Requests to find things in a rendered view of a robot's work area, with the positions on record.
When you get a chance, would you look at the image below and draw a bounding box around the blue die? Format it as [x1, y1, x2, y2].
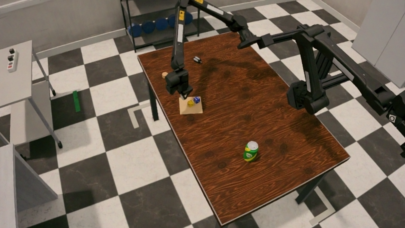
[193, 96, 200, 104]

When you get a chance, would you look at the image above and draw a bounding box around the yellow die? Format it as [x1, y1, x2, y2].
[187, 100, 194, 107]

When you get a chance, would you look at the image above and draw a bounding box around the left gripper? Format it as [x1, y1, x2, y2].
[396, 119, 405, 158]

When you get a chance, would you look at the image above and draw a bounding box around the tan mat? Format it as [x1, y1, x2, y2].
[179, 96, 203, 115]

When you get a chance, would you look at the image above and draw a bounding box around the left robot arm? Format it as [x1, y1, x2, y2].
[292, 24, 405, 136]

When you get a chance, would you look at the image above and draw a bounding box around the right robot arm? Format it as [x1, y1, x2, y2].
[165, 0, 257, 95]

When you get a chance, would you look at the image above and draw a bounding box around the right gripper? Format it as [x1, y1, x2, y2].
[177, 80, 193, 100]

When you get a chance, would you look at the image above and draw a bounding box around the green soda can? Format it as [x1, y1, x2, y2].
[243, 141, 259, 162]

